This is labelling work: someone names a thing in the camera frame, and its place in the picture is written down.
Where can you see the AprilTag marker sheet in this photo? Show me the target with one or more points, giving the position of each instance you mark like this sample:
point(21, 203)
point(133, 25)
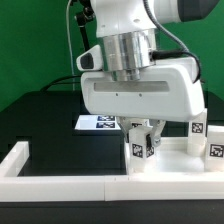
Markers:
point(96, 122)

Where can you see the white U-shaped fence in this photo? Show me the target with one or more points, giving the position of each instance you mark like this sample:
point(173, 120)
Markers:
point(154, 186)

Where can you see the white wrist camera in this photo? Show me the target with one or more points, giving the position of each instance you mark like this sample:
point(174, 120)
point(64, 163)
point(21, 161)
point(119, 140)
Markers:
point(90, 60)

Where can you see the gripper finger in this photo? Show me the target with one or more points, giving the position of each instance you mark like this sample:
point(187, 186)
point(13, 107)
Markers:
point(155, 129)
point(125, 125)

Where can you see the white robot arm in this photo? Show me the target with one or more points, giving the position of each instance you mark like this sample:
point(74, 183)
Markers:
point(139, 69)

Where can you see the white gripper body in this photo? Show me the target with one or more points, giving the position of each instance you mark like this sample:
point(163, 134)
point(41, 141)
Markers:
point(168, 90)

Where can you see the white square tabletop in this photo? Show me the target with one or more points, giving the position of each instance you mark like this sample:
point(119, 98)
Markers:
point(172, 156)

